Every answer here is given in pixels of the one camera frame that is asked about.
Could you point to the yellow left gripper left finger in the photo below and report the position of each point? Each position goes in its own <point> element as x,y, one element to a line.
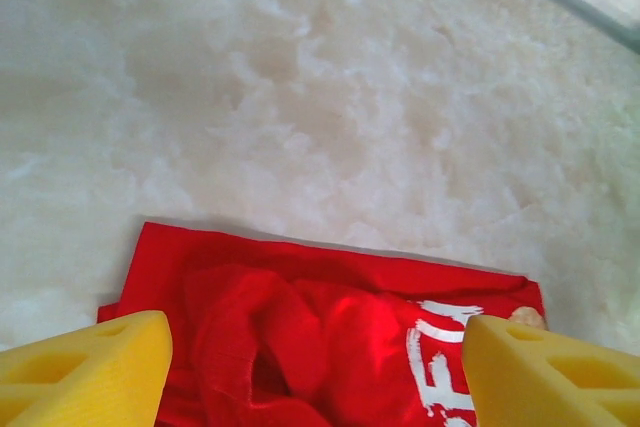
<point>75,377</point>

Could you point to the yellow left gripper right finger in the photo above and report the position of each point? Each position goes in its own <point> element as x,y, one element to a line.
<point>550,382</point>

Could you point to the red t-shirt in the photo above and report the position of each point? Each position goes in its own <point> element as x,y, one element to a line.
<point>325,337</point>

